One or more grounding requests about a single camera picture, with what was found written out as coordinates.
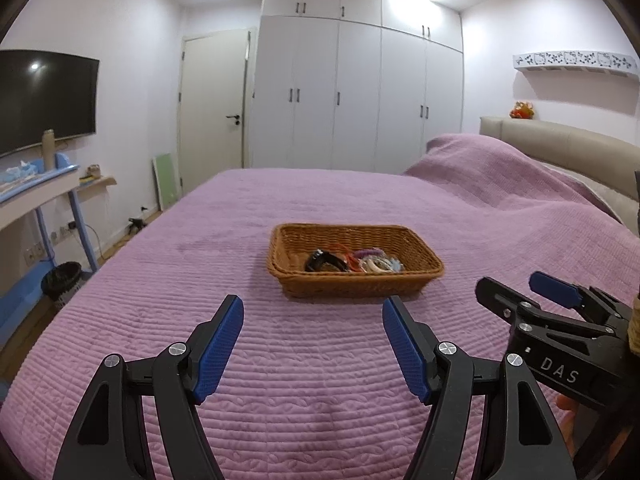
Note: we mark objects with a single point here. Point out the person's right hand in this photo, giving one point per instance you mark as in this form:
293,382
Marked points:
569,415

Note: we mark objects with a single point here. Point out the black mesh waste bin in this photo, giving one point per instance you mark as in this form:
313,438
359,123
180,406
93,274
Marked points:
61,285

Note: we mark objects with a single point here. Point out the white wardrobe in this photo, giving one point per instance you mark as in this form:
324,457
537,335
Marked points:
360,95

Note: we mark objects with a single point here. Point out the wooden wall shelf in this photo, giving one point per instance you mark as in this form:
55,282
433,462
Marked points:
100,182

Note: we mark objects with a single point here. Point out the black charger on floor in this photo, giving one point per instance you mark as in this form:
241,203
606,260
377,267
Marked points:
135,224

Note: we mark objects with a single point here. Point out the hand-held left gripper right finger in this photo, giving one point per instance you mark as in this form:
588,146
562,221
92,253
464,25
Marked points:
405,350

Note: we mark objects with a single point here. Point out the purple quilted bedspread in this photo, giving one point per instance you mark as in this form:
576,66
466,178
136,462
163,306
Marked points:
200,260

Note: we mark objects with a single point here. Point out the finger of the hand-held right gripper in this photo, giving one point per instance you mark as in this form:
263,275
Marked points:
552,287
505,297

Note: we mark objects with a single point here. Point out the tan bottle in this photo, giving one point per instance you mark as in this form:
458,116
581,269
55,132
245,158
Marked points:
49,150

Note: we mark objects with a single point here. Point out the black curved television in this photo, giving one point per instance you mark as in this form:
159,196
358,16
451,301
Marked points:
45,100

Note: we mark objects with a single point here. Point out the black wristband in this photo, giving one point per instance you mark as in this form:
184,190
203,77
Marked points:
320,260

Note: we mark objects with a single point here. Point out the white door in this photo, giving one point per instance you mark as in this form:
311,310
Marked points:
210,110

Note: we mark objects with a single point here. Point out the brown wicker basket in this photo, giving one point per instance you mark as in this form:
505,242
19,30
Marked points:
350,285

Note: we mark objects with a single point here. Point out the orange plush toy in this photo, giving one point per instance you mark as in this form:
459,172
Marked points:
522,111

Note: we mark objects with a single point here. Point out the green board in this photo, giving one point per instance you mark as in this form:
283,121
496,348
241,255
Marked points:
167,182

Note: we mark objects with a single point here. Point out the blue desk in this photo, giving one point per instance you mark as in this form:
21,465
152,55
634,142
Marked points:
42,225

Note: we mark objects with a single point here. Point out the beige bed headboard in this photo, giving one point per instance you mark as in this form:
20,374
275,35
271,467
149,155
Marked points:
550,140

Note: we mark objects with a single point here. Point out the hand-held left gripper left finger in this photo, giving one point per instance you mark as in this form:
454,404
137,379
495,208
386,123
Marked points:
220,345

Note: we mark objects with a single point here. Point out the light blue desk ornament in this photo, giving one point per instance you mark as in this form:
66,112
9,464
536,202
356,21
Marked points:
22,172

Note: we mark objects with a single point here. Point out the white printed wall shelf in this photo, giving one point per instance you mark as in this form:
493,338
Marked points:
575,60

